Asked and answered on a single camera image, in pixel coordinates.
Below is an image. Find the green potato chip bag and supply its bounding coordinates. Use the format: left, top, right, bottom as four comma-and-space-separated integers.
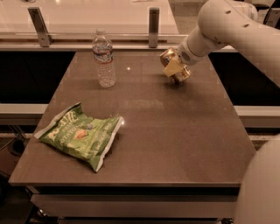
34, 102, 123, 172

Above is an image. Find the left metal glass bracket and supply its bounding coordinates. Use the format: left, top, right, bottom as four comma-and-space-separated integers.
28, 7, 53, 47

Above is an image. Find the middle metal glass bracket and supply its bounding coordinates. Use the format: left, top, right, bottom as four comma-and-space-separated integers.
149, 7, 159, 48

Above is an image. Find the grey table drawer front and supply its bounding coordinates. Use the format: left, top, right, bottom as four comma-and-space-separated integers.
31, 194, 236, 218

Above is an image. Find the metal glass bracket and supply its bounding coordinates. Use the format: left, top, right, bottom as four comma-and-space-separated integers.
149, 7, 159, 48
28, 7, 53, 47

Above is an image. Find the orange soda can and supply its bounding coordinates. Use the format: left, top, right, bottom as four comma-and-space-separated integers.
160, 47, 192, 84

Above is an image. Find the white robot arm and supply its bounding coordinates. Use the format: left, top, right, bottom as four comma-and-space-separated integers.
164, 0, 280, 224

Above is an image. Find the clear plastic water bottle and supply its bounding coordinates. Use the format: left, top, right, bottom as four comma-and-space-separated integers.
92, 28, 116, 88

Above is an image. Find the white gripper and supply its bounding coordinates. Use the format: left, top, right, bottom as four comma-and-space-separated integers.
164, 37, 204, 77

